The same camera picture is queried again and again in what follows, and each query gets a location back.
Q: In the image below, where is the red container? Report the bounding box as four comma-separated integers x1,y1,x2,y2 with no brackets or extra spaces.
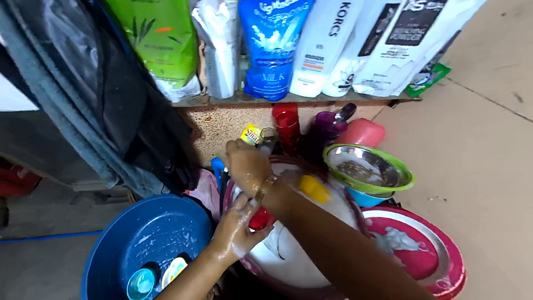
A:
0,157,42,198

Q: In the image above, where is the shiny red cup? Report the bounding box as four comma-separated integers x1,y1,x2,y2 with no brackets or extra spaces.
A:
248,206,276,232

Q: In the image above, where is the person's right forearm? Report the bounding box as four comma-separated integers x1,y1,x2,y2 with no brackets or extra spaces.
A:
259,177,437,300

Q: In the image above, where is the clear drinking glass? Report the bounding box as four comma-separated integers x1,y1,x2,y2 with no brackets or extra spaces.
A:
258,127,280,156

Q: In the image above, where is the small yellow packet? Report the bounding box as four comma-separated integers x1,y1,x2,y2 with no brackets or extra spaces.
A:
240,124,263,146

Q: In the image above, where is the blue cable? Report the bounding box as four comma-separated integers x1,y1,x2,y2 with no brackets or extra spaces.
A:
0,230,103,244

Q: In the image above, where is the green plastic pouch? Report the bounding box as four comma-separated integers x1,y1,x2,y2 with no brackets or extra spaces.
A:
104,0,202,103

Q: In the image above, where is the blue plastic handle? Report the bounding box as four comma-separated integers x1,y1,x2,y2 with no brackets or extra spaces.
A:
211,157,227,188

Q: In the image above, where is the grey-blue hanging towel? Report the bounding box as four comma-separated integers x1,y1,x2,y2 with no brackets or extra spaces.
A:
0,0,171,198

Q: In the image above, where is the person's left forearm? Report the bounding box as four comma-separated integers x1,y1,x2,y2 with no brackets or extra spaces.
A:
154,246,229,300

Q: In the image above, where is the small clear green bottle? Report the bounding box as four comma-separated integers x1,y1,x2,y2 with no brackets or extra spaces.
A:
238,49,250,91

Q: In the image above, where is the turquoise cup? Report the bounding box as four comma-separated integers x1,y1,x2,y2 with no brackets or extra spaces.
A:
127,268,156,300

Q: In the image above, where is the yellow sponge-like object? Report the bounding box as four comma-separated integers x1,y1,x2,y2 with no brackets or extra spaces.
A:
298,174,332,204

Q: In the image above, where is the large blue plastic basin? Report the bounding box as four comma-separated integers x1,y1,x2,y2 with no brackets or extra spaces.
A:
82,194,216,300

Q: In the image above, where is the stainless steel bowl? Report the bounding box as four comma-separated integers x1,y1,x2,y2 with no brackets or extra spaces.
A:
327,145,401,188

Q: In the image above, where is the light blue bowl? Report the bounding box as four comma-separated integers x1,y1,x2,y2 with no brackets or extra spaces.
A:
346,187,395,208

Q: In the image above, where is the pink cloth bag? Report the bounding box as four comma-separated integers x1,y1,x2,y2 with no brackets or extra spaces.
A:
185,168,220,222

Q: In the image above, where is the grey stone ledge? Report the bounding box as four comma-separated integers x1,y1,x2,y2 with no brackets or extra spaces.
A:
172,90,422,108

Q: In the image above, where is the person's right hand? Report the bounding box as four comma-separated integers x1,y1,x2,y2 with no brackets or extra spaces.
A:
223,139,273,198

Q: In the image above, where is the white yellow patterned dish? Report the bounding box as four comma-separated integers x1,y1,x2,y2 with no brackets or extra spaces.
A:
161,257,189,290

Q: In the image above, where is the large white powder pouch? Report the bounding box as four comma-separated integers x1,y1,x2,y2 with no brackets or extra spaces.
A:
352,0,487,98

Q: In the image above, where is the person's left hand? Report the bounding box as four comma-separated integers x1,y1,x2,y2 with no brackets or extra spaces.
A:
211,192,274,266

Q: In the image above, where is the blue plastic pouch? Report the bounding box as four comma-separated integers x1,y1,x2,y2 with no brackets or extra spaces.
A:
238,0,315,102

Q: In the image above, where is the white bottle, orange stripe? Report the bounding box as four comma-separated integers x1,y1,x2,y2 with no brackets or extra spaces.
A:
289,0,362,98

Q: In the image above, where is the silver white pouch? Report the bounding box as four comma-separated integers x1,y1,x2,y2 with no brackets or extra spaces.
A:
189,0,241,99

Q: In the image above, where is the pink plastic bowl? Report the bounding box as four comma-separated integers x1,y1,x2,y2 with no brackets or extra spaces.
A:
335,118,386,149

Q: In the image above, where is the round pink plastic tray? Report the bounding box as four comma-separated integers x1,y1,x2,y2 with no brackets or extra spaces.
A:
361,207,467,300

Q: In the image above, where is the red drinking glass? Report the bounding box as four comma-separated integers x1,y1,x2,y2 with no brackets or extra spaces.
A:
272,103,301,157

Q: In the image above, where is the large maroon-rimmed wash tub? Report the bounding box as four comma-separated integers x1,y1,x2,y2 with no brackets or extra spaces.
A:
219,155,369,300

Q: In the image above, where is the black hanging garment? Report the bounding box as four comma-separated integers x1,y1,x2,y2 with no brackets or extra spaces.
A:
0,0,202,197

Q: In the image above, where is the small green packet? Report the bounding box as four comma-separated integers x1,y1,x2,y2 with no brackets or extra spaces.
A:
406,63,452,98

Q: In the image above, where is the lime green bowl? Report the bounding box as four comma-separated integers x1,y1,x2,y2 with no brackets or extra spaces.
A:
323,144,416,195

